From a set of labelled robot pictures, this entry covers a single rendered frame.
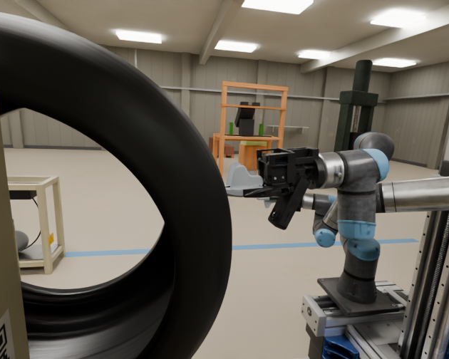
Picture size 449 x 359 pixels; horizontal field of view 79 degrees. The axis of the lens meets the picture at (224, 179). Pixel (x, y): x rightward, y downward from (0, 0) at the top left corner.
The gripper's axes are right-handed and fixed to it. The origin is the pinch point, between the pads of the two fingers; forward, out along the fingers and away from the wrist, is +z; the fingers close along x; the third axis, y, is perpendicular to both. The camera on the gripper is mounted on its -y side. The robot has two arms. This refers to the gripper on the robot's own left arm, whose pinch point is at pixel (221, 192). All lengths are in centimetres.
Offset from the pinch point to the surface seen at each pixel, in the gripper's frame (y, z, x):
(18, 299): 3.4, 21.4, 29.8
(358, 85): 46, -395, -468
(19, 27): 24.9, 22.8, 15.3
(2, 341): 2.2, 21.4, 32.4
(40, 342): -29.2, 38.9, -4.4
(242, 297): -132, -39, -132
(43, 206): -55, 110, -189
